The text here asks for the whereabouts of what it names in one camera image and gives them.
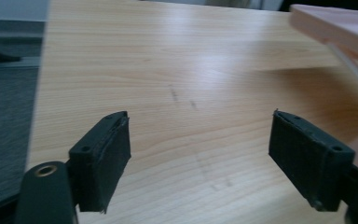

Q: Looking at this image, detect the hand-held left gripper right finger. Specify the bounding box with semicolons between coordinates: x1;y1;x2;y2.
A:
268;108;356;213

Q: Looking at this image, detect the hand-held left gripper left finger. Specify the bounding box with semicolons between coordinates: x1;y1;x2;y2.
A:
67;110;132;215

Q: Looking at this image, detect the pink wooden rack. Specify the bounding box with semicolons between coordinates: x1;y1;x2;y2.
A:
288;3;358;94

